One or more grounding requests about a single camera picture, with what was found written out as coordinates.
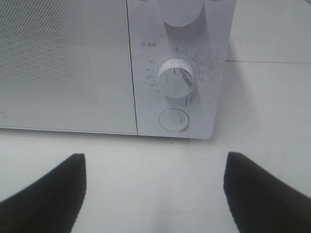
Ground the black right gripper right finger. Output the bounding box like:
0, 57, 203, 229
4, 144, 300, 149
223, 152, 311, 233

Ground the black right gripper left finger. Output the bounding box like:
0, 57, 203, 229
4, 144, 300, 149
0, 154, 87, 233

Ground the round white door button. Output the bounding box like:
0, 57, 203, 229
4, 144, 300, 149
159, 109, 190, 132

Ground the lower white timer knob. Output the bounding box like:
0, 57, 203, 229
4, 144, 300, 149
157, 58, 195, 99

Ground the white microwave oven body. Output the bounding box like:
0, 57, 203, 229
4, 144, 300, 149
0, 0, 238, 140

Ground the upper white power knob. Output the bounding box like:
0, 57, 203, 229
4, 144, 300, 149
157, 0, 206, 40

